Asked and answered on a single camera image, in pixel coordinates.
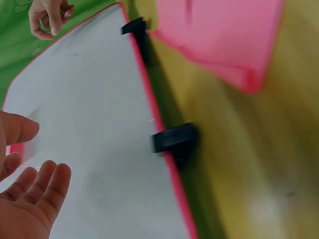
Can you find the person's left hand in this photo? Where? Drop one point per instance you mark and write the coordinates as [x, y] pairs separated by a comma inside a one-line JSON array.
[[17, 211]]

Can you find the person's right hand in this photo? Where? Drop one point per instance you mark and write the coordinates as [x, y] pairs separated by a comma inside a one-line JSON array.
[[41, 12]]

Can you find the person's right fingers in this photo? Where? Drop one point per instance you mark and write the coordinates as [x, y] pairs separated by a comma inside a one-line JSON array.
[[67, 12]]

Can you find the person's right thumb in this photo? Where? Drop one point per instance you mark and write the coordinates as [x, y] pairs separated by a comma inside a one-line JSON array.
[[41, 35]]

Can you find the person's left thumb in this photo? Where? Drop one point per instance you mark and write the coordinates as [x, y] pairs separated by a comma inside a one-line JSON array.
[[18, 128]]

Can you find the black table clamp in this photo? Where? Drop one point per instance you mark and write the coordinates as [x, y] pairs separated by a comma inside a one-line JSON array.
[[135, 27], [174, 142]]

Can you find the pink folded cloth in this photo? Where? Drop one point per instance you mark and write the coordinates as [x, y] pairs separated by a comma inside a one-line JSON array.
[[224, 32]]

